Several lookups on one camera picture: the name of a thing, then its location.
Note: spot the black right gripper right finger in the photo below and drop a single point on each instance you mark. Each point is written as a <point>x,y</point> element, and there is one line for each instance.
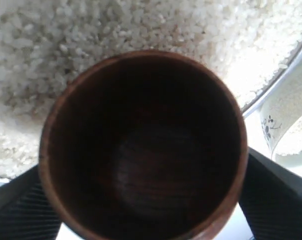
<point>271,200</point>

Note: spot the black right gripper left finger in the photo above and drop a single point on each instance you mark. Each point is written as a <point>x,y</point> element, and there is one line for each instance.
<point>25,212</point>

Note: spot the brown wooden cup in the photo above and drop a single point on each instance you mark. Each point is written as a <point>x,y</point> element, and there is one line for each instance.
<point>145,145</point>

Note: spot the small cream ceramic bowl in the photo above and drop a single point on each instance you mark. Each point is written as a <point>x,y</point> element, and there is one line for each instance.
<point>281,121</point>

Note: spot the large steel rice plate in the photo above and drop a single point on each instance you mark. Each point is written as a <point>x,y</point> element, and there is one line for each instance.
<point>45,44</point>

